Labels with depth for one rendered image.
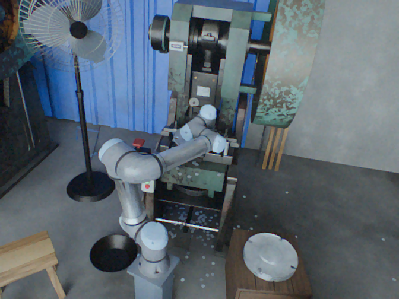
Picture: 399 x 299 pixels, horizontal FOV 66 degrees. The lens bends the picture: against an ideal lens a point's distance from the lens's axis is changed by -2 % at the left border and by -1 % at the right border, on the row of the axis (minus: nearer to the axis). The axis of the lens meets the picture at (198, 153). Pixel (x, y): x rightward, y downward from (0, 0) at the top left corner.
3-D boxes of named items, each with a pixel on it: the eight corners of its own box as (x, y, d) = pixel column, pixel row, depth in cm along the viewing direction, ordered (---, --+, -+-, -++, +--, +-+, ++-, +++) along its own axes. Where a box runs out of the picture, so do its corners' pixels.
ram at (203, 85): (212, 124, 181) (218, 75, 164) (186, 120, 182) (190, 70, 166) (215, 111, 195) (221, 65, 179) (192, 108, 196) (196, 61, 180)
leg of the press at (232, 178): (230, 259, 211) (255, 147, 162) (212, 255, 212) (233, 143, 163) (237, 178, 288) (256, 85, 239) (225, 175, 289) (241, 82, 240)
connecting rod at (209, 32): (214, 88, 171) (222, 22, 152) (192, 85, 172) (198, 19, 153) (218, 76, 188) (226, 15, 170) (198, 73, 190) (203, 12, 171)
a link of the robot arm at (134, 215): (138, 248, 145) (113, 161, 110) (120, 229, 154) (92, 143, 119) (158, 233, 152) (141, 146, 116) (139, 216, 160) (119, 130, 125)
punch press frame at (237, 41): (217, 232, 209) (256, 19, 136) (155, 220, 213) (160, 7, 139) (227, 165, 275) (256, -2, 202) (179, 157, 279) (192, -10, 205)
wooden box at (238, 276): (294, 330, 174) (313, 294, 155) (227, 325, 173) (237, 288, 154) (281, 269, 208) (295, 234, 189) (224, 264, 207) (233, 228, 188)
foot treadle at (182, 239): (187, 253, 198) (188, 248, 196) (173, 250, 199) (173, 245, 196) (202, 194, 247) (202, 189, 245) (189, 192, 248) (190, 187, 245)
